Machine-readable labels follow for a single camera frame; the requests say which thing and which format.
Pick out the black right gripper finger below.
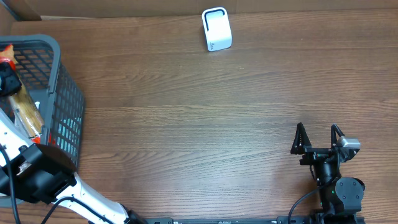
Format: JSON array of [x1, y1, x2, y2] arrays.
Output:
[[290, 123, 312, 155], [330, 123, 345, 146]]

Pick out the orange noodle packet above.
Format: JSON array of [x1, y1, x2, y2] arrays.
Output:
[[1, 44, 44, 144]]

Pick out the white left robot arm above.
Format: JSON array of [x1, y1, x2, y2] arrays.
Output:
[[1, 56, 145, 223]]

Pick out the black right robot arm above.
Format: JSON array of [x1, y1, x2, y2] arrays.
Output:
[[287, 123, 366, 223]]

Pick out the white barcode scanner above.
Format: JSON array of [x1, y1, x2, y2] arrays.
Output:
[[201, 7, 233, 52]]

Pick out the grey plastic mesh basket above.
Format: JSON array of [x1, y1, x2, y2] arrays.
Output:
[[0, 34, 86, 208]]

